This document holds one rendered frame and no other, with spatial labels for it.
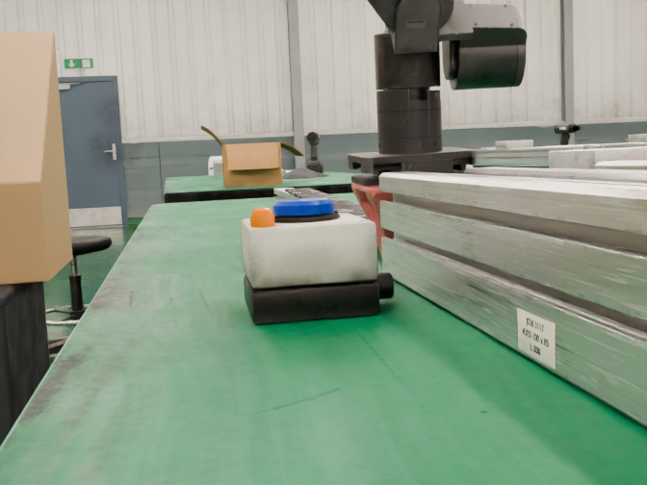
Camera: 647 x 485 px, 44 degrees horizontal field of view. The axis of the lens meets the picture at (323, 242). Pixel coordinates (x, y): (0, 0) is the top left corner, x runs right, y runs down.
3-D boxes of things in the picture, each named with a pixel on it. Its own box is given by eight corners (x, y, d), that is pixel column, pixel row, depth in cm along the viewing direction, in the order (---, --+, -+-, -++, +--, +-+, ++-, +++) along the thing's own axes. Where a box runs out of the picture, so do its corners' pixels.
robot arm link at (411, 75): (370, 25, 72) (375, 19, 67) (446, 21, 72) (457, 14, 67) (374, 102, 73) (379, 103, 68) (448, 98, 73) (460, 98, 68)
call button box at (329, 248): (245, 302, 56) (239, 215, 56) (377, 293, 58) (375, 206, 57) (253, 326, 48) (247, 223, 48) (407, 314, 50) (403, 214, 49)
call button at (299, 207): (271, 227, 54) (270, 198, 54) (329, 224, 55) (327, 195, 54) (277, 233, 50) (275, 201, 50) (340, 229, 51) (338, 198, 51)
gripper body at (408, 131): (478, 170, 70) (477, 85, 68) (367, 179, 67) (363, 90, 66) (450, 165, 76) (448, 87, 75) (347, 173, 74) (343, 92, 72)
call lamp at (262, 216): (249, 225, 50) (248, 206, 49) (273, 224, 50) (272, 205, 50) (251, 227, 48) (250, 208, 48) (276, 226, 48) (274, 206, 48)
